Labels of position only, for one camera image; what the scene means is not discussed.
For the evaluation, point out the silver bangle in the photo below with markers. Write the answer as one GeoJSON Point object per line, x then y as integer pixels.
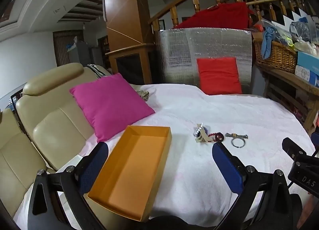
{"type": "Point", "coordinates": [231, 142]}

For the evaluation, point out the patterned beige cloth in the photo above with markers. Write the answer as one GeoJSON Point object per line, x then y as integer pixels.
{"type": "Point", "coordinates": [144, 94]}

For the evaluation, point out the clear plastic bag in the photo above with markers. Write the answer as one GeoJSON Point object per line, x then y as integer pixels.
{"type": "Point", "coordinates": [300, 30]}

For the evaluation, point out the beige leather sofa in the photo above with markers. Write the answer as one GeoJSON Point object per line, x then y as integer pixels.
{"type": "Point", "coordinates": [44, 115]}

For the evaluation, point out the wicker basket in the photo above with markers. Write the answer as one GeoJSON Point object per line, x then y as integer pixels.
{"type": "Point", "coordinates": [276, 55]}

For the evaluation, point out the brown door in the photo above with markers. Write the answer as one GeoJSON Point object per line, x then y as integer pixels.
{"type": "Point", "coordinates": [61, 48]}

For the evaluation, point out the dark round pendant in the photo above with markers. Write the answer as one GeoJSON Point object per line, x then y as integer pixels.
{"type": "Point", "coordinates": [219, 137]}

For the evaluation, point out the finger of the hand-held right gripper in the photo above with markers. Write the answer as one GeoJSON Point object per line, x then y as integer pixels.
{"type": "Point", "coordinates": [292, 147]}

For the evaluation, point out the red cloth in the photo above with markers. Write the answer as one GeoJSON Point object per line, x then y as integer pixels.
{"type": "Point", "coordinates": [219, 16]}

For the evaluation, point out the wooden cabinet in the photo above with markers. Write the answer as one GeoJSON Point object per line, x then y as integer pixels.
{"type": "Point", "coordinates": [129, 63]}

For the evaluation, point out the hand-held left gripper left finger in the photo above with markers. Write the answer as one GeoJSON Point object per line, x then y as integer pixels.
{"type": "Point", "coordinates": [96, 167]}

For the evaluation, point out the blue and white box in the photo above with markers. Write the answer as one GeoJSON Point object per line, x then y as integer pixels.
{"type": "Point", "coordinates": [306, 66]}

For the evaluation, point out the wooden column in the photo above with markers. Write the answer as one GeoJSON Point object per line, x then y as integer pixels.
{"type": "Point", "coordinates": [122, 8]}

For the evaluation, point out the metal wristwatch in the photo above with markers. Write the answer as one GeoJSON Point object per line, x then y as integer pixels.
{"type": "Point", "coordinates": [235, 135]}

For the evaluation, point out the silver insulation panel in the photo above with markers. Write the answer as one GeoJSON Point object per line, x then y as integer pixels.
{"type": "Point", "coordinates": [174, 53]}

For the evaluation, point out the wooden side table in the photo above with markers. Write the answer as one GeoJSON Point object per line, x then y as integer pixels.
{"type": "Point", "coordinates": [289, 83]}

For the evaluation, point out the grey appliance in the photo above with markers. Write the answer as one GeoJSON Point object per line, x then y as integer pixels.
{"type": "Point", "coordinates": [86, 53]}

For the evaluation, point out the white blanket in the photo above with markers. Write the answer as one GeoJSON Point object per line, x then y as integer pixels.
{"type": "Point", "coordinates": [189, 182]}

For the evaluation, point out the pink pillow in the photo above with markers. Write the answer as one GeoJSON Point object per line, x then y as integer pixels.
{"type": "Point", "coordinates": [112, 105]}

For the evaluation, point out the orange cardboard box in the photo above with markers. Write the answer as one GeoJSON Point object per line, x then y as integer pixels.
{"type": "Point", "coordinates": [129, 172]}

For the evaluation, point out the striped cloth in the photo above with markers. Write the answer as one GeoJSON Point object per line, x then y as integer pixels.
{"type": "Point", "coordinates": [96, 70]}

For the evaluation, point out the blue cloth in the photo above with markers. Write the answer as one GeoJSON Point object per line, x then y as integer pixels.
{"type": "Point", "coordinates": [268, 40]}

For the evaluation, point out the red pillow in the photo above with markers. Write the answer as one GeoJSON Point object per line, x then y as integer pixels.
{"type": "Point", "coordinates": [219, 75]}

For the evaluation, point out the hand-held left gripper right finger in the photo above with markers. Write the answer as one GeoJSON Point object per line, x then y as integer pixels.
{"type": "Point", "coordinates": [226, 167]}

